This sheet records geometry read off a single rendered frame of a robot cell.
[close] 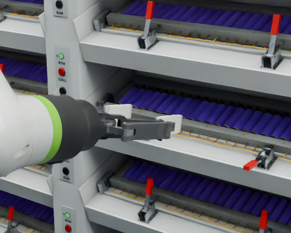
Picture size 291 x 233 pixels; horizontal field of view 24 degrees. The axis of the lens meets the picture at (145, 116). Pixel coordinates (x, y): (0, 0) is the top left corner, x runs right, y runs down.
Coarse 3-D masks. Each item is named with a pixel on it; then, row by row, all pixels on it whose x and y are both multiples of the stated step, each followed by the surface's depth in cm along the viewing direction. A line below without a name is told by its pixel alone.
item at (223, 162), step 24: (120, 72) 154; (144, 72) 153; (96, 96) 148; (120, 96) 153; (264, 96) 137; (96, 144) 146; (120, 144) 142; (144, 144) 137; (168, 144) 135; (192, 144) 133; (216, 144) 132; (192, 168) 133; (216, 168) 129; (240, 168) 125; (288, 168) 122; (288, 192) 121
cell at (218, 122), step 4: (228, 108) 138; (232, 108) 138; (224, 112) 137; (228, 112) 136; (232, 112) 137; (220, 116) 136; (224, 116) 136; (228, 116) 136; (220, 120) 135; (224, 120) 135; (220, 124) 134
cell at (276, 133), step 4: (284, 120) 130; (288, 120) 131; (280, 124) 130; (284, 124) 130; (288, 124) 130; (276, 128) 129; (280, 128) 129; (284, 128) 129; (276, 132) 128; (280, 132) 128; (276, 136) 127; (280, 136) 128
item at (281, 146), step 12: (132, 108) 144; (192, 120) 136; (180, 132) 135; (192, 132) 135; (204, 132) 133; (216, 132) 131; (228, 132) 130; (240, 132) 129; (252, 144) 128; (264, 144) 126; (276, 144) 124; (288, 144) 124
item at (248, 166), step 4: (264, 152) 122; (260, 156) 122; (264, 156) 122; (252, 160) 120; (256, 160) 120; (260, 160) 121; (248, 164) 118; (252, 164) 118; (256, 164) 119; (244, 168) 118; (248, 168) 117; (252, 168) 118
